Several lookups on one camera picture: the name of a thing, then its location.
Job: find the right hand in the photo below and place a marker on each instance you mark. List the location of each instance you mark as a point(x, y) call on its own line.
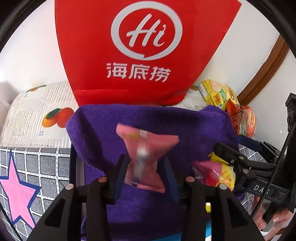
point(280, 218)

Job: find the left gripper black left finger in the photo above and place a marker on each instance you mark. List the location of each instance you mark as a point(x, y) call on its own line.
point(62, 220)

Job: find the pink bow-shaped snack packet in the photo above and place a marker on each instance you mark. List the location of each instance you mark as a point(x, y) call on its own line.
point(145, 149)

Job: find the purple towel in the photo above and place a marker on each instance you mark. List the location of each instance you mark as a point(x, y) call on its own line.
point(101, 134)

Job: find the brown wooden door frame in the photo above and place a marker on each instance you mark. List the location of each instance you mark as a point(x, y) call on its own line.
point(265, 72)

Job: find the orange chips bag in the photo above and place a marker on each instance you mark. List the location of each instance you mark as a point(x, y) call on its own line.
point(242, 118)

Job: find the yellow chips bag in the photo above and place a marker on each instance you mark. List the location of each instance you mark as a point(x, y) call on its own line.
point(217, 94)

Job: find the grey checkered bed sheet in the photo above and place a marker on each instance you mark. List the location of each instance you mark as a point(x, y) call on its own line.
point(34, 180)

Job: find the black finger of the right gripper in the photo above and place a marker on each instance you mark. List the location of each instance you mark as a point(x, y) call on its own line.
point(249, 143)
point(241, 163)

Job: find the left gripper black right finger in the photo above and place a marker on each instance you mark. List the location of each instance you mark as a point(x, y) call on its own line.
point(212, 213)

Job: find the pink yellow fries packet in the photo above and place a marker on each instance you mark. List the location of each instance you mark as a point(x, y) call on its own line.
point(214, 171)

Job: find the red paper shopping bag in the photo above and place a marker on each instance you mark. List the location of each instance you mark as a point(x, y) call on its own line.
point(138, 52)

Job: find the newspaper print fruit sheet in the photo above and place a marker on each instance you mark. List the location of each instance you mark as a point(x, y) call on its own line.
point(37, 118)

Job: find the pink star mat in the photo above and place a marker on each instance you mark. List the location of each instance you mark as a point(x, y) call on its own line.
point(20, 194)

